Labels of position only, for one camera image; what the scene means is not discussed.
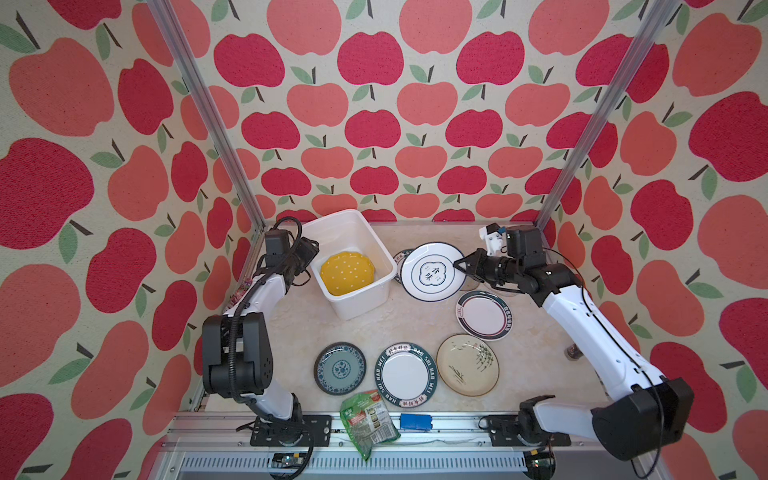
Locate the white plate green red rim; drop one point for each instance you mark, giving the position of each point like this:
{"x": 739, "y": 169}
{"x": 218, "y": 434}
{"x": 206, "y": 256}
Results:
{"x": 484, "y": 315}

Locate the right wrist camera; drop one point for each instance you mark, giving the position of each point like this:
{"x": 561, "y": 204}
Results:
{"x": 495, "y": 239}

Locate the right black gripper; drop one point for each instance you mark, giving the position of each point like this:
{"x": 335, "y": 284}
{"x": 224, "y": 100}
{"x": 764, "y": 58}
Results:
{"x": 476, "y": 259}

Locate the dark spice jar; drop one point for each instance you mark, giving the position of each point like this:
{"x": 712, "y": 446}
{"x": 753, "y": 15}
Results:
{"x": 573, "y": 352}

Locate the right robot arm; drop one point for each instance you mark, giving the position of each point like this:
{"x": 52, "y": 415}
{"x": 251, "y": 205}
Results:
{"x": 647, "y": 410}

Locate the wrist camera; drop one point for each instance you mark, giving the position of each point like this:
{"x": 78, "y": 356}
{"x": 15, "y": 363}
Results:
{"x": 278, "y": 243}
{"x": 495, "y": 239}

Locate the right aluminium frame post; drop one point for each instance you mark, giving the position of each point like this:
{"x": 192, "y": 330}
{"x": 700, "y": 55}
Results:
{"x": 659, "y": 14}

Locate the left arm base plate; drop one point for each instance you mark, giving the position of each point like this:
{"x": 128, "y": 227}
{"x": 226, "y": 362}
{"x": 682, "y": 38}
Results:
{"x": 313, "y": 430}

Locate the white plastic bin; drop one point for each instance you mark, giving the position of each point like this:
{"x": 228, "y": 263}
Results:
{"x": 344, "y": 232}

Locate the aluminium frame post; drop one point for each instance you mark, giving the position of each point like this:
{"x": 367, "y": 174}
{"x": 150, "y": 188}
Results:
{"x": 659, "y": 14}
{"x": 173, "y": 34}

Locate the front aluminium rail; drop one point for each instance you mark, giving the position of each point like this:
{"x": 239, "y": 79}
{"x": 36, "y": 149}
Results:
{"x": 217, "y": 445}

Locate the purple candy wrapper packet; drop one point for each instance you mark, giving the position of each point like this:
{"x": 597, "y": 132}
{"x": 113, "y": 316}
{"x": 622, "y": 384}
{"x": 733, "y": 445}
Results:
{"x": 238, "y": 294}

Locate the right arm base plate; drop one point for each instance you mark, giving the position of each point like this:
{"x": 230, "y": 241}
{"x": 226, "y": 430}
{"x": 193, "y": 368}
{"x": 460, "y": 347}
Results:
{"x": 519, "y": 430}

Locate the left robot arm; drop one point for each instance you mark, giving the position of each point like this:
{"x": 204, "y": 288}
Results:
{"x": 237, "y": 358}

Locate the blue green patterned plate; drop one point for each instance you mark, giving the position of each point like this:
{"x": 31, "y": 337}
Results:
{"x": 340, "y": 368}

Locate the yellow dotted scalloped plate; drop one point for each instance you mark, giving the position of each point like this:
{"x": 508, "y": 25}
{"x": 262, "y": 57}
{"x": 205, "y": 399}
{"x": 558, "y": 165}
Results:
{"x": 347, "y": 272}

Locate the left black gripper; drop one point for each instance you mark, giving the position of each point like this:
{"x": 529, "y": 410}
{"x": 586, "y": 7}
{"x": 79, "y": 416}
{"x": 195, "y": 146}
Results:
{"x": 310, "y": 251}

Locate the left aluminium frame post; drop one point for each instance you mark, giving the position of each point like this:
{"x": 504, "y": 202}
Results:
{"x": 173, "y": 34}

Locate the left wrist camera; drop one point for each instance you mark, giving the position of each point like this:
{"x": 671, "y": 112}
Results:
{"x": 278, "y": 243}

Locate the small dark-rimmed lettered plate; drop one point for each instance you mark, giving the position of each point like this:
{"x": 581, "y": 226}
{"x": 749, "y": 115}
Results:
{"x": 399, "y": 259}

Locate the large dark-rimmed lettered plate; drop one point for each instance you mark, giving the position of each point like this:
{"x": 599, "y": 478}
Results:
{"x": 406, "y": 375}

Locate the white plate black flower outline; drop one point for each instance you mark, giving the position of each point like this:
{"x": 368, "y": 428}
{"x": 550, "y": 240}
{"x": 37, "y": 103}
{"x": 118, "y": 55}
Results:
{"x": 428, "y": 273}

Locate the green snack packet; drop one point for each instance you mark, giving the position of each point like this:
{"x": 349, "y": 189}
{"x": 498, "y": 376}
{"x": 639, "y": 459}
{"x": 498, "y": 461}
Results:
{"x": 367, "y": 422}

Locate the beige bamboo print plate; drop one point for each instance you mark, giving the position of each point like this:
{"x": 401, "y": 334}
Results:
{"x": 468, "y": 365}

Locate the blue box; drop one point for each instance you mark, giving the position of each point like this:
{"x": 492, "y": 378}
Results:
{"x": 416, "y": 422}

